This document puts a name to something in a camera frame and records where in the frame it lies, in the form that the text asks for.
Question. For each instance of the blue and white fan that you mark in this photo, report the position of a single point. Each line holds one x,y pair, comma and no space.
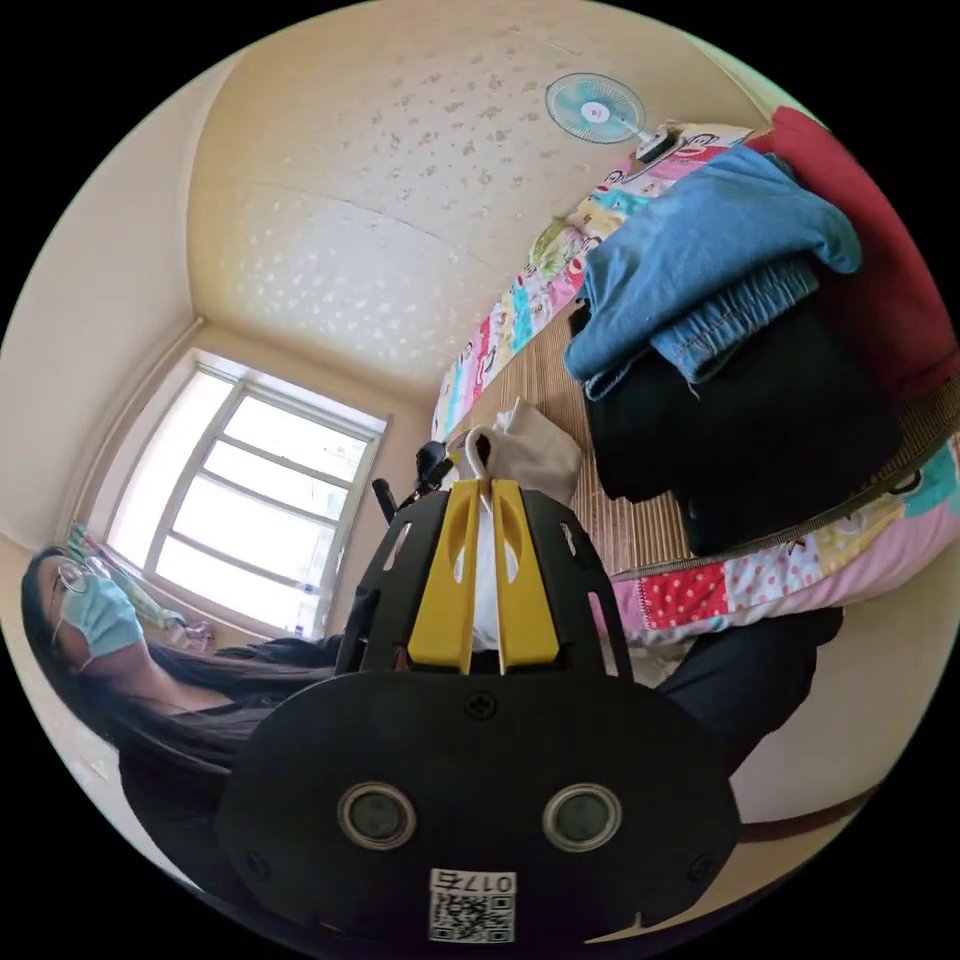
592,109

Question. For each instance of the person's body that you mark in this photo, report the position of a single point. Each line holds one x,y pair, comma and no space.
187,720

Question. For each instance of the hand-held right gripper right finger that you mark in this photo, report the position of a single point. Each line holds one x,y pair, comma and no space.
525,600

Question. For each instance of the window with white frame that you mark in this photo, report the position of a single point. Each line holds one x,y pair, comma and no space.
247,495

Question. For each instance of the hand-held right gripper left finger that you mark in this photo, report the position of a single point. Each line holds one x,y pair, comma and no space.
442,600

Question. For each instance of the pile of clothes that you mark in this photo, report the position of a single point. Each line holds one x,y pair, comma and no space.
712,247

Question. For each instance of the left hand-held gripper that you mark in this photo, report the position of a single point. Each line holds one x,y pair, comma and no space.
433,459

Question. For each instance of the bed with patchwork quilt and mat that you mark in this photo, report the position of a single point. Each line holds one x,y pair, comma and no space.
690,592

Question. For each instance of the white long sleeve shirt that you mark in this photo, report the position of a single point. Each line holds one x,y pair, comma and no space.
536,450

